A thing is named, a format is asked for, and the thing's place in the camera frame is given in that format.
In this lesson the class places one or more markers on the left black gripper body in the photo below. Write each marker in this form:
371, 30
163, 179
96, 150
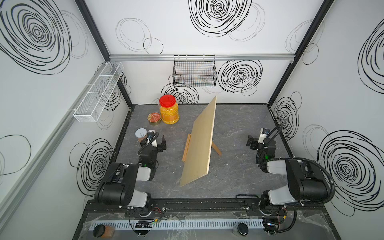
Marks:
158, 149

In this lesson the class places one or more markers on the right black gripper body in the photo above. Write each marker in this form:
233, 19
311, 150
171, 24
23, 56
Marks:
255, 145

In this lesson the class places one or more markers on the light plywood board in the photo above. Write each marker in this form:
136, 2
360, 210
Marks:
197, 161

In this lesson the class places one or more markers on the small wooden easel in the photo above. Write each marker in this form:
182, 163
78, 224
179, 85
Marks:
214, 146

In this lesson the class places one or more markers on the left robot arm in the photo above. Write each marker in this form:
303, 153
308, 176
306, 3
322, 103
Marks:
118, 186

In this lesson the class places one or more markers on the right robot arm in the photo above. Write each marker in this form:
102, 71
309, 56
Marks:
308, 182

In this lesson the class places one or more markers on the silver top tin can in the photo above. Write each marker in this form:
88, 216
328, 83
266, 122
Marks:
141, 134

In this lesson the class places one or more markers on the flat red tin can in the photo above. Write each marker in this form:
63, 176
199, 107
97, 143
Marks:
154, 118

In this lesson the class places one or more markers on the yellow jar red lid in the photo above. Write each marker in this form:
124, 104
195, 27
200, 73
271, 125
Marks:
169, 109

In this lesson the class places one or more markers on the black round knob centre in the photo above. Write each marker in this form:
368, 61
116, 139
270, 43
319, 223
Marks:
242, 229

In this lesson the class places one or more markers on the black round knob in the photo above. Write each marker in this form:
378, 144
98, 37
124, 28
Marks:
242, 229
99, 231

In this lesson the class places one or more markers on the black round knob left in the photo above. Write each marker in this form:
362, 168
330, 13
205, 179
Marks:
99, 231

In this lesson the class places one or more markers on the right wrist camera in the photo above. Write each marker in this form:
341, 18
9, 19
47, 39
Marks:
264, 133

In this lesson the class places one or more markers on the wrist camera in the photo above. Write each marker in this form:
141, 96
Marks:
264, 133
152, 137

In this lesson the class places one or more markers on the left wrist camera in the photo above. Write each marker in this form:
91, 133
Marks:
152, 137

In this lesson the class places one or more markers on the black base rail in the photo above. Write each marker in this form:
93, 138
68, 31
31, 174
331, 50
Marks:
156, 207

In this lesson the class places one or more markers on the white wire shelf basket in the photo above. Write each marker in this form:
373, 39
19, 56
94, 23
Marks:
100, 91

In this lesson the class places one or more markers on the white slotted cable duct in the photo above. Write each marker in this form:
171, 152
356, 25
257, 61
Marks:
208, 224

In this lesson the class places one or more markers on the black wire basket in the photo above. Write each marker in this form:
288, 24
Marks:
195, 71

